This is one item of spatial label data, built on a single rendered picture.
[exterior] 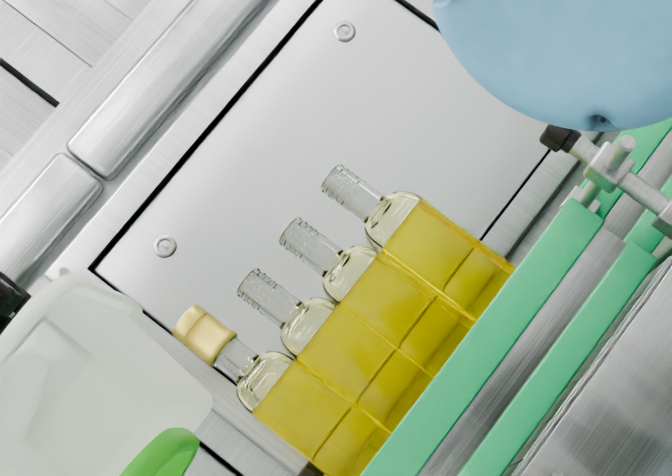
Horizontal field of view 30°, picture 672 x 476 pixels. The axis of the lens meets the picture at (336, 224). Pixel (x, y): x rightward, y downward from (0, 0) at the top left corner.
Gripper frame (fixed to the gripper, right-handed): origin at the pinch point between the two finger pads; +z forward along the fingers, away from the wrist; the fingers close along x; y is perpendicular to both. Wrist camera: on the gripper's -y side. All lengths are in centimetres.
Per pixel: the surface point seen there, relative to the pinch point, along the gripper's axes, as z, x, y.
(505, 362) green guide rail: 15.0, 23.5, 23.0
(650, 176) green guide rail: 14, 35, 44
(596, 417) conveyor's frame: 22.5, 22.3, 23.5
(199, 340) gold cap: -6.8, 31.3, 10.4
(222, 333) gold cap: -5.7, 31.7, 12.0
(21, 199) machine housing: -33, 43, 10
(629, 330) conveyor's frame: 20.8, 22.8, 30.0
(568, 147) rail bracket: 9.5, 22.3, 38.7
